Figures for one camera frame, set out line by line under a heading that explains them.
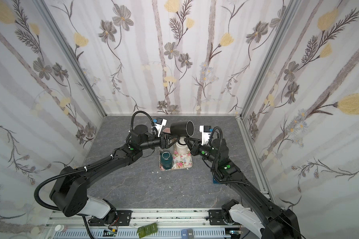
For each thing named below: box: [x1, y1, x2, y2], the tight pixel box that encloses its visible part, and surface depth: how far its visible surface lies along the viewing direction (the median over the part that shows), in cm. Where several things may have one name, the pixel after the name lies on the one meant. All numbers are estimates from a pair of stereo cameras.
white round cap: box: [54, 224, 65, 233], surface depth 69 cm
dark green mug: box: [160, 151, 174, 170], surface depth 87 cm
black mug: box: [170, 120, 195, 137], surface depth 75 cm
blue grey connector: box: [180, 228, 194, 239], surface depth 70 cm
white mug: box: [175, 136, 189, 154], surface depth 95 cm
